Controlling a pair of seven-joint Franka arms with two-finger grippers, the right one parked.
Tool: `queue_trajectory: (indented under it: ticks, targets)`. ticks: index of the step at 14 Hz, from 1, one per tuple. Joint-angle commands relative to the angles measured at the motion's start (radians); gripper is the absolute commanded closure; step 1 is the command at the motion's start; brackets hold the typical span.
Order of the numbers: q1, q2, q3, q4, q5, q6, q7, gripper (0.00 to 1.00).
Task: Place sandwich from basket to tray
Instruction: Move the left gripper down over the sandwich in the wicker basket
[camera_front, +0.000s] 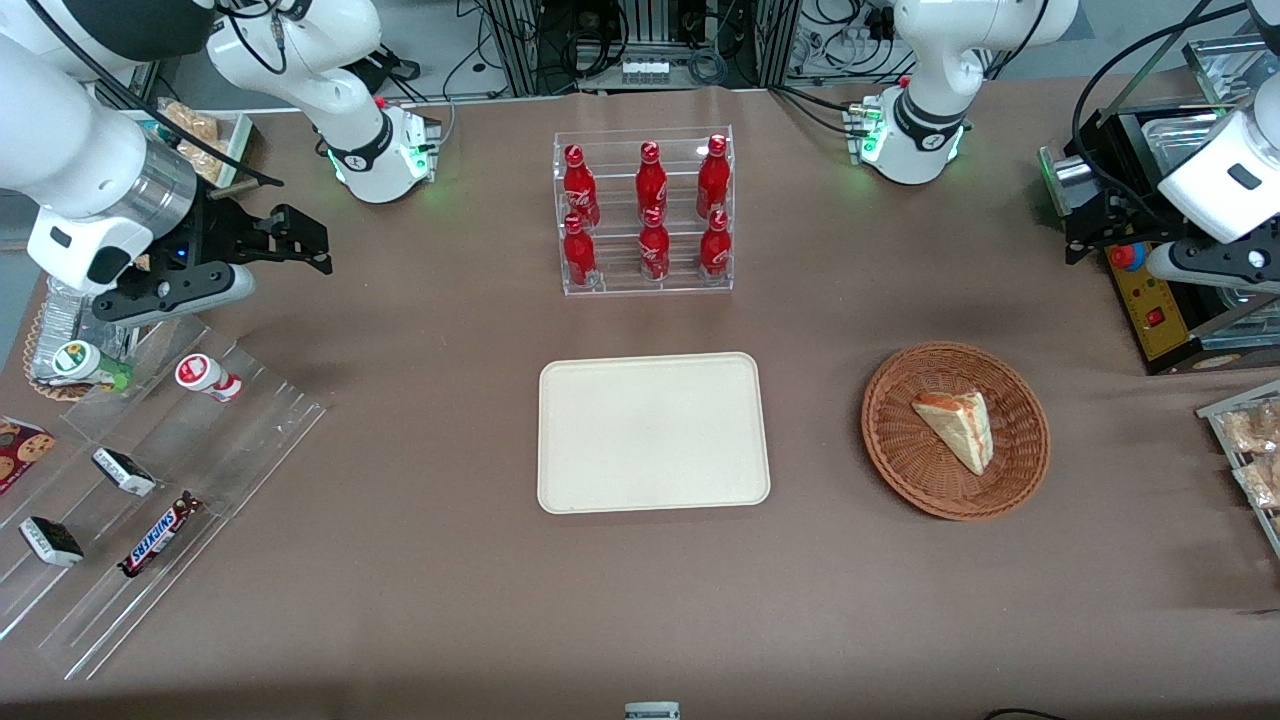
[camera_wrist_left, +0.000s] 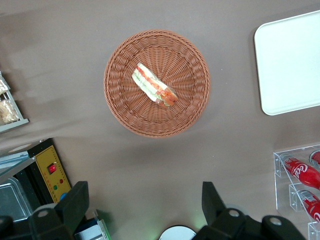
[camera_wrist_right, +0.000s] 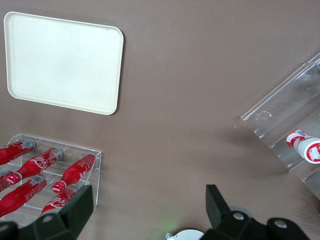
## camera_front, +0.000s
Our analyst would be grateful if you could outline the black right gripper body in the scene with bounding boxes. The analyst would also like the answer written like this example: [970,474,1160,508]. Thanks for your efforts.
[175,192,278,272]

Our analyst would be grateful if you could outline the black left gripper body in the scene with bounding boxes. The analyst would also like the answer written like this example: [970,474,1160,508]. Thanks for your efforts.
[1078,175,1187,248]

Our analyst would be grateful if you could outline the triangular sandwich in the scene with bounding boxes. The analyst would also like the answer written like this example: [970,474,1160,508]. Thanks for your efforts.
[911,390,995,477]

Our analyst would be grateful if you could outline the white tray with bread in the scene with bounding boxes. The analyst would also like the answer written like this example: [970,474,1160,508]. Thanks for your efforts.
[128,98,257,193]

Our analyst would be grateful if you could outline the clear metal-framed tray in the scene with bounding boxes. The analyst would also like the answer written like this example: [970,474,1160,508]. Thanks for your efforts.
[1183,34,1269,103]

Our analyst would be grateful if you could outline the grey tray with pastry packs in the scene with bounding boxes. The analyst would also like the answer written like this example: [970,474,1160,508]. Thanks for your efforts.
[1196,379,1280,558]

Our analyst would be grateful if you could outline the brown wicker basket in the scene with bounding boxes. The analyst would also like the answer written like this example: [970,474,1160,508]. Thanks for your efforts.
[861,342,1051,522]

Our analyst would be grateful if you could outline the cream plastic tray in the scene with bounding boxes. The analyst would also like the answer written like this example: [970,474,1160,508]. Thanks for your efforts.
[537,352,772,515]

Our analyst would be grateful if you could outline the black machine with yellow panel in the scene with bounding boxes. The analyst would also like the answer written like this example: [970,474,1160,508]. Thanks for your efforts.
[1038,100,1280,377]

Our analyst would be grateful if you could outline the red white yogurt bottle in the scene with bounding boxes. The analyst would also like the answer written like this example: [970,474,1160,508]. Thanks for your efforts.
[175,353,244,404]

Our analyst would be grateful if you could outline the clear plastic water bottle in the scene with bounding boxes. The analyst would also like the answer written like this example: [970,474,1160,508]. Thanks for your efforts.
[30,276,137,381]

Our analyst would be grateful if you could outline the green white yogurt bottle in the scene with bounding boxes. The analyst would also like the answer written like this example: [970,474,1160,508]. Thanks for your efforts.
[52,340,134,392]

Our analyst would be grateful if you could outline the clear acrylic stepped display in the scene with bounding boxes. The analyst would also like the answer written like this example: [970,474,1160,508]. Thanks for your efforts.
[0,315,330,683]

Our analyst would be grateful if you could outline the small wicker coaster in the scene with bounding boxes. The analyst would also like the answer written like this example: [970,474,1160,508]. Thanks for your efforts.
[22,300,101,404]

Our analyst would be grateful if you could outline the wrapped pastry pack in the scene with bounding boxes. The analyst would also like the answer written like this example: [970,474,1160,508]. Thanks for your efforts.
[1221,399,1280,457]
[1234,456,1280,512]

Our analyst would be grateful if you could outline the black white snack bar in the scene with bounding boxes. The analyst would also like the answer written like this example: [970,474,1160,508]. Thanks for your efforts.
[92,447,158,498]
[19,516,86,569]

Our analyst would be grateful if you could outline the red cola bottle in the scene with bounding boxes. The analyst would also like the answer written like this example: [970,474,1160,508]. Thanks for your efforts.
[696,134,732,219]
[563,214,599,289]
[639,207,672,282]
[699,209,732,279]
[636,141,669,216]
[562,145,601,228]

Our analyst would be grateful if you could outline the chocolate chip cookie pack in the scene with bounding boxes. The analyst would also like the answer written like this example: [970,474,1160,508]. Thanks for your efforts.
[0,417,58,497]

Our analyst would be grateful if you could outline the snickers chocolate bar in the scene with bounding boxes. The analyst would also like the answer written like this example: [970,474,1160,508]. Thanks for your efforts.
[118,491,204,579]

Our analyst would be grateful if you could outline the clear acrylic bottle rack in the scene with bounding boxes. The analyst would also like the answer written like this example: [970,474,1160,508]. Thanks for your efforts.
[553,126,735,297]

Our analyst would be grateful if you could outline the aluminium equipment rack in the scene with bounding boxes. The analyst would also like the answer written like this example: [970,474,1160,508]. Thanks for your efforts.
[478,0,803,98]

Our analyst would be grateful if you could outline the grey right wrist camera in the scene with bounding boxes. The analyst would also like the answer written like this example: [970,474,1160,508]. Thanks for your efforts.
[94,262,257,329]

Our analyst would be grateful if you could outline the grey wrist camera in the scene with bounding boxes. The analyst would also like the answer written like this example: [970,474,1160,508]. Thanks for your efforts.
[1144,237,1280,294]
[94,262,257,329]

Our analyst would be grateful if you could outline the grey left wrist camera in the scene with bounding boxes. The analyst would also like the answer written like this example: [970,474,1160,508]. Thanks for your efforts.
[1144,237,1280,294]

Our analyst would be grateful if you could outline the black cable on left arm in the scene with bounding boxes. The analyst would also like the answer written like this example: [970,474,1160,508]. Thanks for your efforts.
[1071,0,1256,176]

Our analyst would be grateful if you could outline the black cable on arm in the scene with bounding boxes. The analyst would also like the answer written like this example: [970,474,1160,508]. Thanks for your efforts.
[25,0,286,189]
[1071,0,1256,176]

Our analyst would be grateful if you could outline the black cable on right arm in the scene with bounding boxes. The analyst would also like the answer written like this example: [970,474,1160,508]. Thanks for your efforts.
[25,0,286,189]

